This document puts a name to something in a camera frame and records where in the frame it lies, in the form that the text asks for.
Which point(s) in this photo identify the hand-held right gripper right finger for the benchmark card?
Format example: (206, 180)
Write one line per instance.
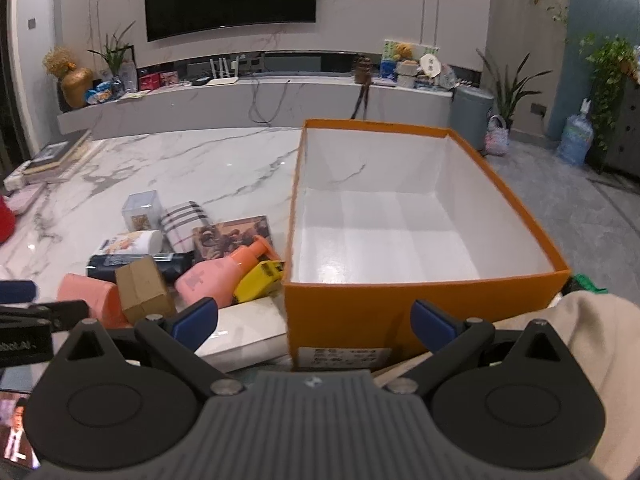
(432, 327)

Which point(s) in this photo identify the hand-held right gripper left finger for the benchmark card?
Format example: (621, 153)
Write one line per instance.
(192, 322)

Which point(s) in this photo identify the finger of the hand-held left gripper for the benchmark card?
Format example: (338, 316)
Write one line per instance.
(55, 314)
(17, 291)

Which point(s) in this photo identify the orange cardboard box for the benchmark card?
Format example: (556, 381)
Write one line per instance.
(345, 310)

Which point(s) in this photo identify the dark picture book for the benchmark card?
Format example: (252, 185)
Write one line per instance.
(225, 236)

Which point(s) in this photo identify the pink case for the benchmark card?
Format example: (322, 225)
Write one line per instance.
(87, 295)

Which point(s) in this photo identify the pink pump bottle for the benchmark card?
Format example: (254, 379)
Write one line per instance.
(215, 277)

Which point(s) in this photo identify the white flat box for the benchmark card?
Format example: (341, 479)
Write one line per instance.
(250, 330)

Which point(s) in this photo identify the small brown cardboard box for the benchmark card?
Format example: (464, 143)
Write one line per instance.
(145, 287)

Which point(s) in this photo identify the black bottle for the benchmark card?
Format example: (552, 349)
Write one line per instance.
(105, 265)

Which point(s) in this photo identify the red object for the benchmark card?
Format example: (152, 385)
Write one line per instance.
(5, 220)

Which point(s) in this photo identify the yellow tape measure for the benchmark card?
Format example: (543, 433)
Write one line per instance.
(257, 280)

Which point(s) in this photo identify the plaid striped pouch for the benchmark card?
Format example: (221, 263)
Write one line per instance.
(184, 225)

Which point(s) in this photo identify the white printed tube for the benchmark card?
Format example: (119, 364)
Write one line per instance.
(132, 242)

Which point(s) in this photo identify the clear cube box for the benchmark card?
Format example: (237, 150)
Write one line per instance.
(141, 210)

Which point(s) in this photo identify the stack of books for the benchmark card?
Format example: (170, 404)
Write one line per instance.
(50, 157)

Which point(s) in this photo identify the green object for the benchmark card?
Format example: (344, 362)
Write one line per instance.
(590, 284)

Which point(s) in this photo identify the beige cloth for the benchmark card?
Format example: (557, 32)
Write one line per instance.
(600, 350)

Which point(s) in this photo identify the pink woven bag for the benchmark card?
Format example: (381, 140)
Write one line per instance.
(496, 137)

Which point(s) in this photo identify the gold vase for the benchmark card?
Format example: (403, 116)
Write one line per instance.
(76, 87)

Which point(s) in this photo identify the grey trash can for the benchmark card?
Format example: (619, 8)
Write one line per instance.
(470, 117)

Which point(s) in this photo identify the blue snack packet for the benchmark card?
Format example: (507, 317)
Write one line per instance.
(102, 92)

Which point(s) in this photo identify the blue water jug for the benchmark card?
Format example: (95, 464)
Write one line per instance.
(575, 140)

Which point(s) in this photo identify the dried flower bunch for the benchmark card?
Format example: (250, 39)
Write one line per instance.
(57, 59)

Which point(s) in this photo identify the red box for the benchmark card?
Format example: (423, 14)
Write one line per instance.
(168, 79)
(148, 82)

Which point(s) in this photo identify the tall leafy floor plant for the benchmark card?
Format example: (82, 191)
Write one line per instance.
(507, 92)

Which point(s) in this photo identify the white router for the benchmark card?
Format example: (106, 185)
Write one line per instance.
(222, 77)

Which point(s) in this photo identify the small green potted plant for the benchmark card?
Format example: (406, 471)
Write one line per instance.
(116, 55)

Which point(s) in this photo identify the white round plate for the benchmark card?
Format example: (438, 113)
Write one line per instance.
(430, 66)

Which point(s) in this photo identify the dark cabinet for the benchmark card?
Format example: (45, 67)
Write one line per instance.
(622, 130)

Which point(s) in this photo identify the brown teddy bear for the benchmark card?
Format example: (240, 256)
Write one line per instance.
(402, 51)

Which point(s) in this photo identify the green picture board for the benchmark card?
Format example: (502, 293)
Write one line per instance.
(387, 50)

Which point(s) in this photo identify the hanging vine plant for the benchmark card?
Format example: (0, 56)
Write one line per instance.
(607, 75)

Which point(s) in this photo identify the wall outlet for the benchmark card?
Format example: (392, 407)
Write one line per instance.
(538, 108)

